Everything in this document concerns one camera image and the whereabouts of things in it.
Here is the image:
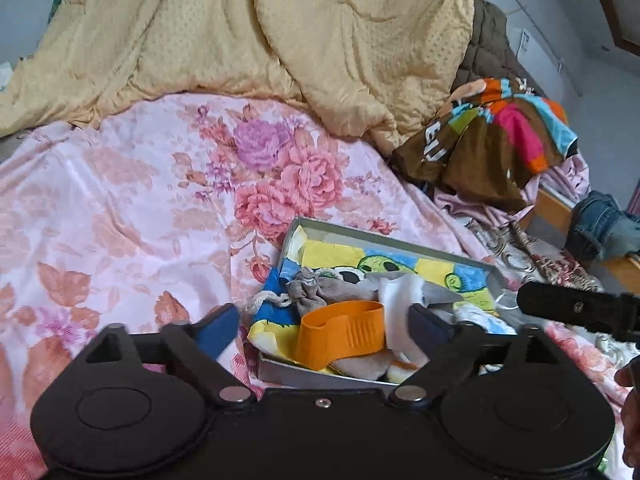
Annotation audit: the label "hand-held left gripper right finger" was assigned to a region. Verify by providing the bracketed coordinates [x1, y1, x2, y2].
[389, 305, 557, 407]

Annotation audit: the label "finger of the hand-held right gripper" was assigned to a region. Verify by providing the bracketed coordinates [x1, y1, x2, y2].
[516, 281, 623, 333]

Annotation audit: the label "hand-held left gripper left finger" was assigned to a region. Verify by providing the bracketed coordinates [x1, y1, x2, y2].
[84, 304, 253, 405]

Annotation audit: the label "white gauze towel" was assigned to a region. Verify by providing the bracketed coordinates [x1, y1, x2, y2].
[377, 275, 432, 367]

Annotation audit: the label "grey box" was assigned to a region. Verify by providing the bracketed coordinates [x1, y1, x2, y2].
[257, 216, 518, 391]

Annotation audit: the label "orange plastic band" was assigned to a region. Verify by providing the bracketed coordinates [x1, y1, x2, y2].
[294, 299, 387, 372]

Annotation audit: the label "grey drawstring pouch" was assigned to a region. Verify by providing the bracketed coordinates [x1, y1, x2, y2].
[250, 267, 381, 321]

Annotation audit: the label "person's right hand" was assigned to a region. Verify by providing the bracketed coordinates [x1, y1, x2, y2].
[614, 364, 640, 467]

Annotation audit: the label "gold patterned white fabric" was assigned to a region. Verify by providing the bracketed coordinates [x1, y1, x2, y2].
[467, 217, 631, 361]

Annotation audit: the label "beige plush cloth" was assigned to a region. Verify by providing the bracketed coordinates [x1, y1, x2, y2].
[327, 351, 397, 382]

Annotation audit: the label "grey green garment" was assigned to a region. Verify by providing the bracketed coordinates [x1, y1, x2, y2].
[614, 214, 640, 257]

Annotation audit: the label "blue jeans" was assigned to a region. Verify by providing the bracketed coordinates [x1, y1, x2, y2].
[565, 191, 631, 261]

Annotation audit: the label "cartoon frog towel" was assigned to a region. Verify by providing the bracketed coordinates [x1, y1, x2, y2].
[250, 225, 493, 361]

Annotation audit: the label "light pink satin cloth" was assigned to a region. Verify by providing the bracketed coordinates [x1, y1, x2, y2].
[432, 152, 591, 226]

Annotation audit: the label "pink floral bedsheet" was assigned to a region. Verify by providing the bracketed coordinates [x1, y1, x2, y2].
[0, 91, 626, 480]

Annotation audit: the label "brown multicoloured garment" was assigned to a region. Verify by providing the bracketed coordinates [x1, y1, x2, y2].
[392, 77, 578, 213]

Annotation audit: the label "white air conditioner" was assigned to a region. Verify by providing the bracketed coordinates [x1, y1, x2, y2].
[517, 27, 566, 78]

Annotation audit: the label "brown puffer jacket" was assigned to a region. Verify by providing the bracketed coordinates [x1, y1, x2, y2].
[452, 2, 546, 96]

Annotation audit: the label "yellow quilt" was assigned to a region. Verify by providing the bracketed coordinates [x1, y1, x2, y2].
[0, 0, 476, 146]

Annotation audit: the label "wooden bed frame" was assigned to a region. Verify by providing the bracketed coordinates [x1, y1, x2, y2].
[520, 185, 640, 293]

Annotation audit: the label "brown wooden frame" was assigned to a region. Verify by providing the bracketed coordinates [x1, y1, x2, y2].
[582, 0, 640, 56]

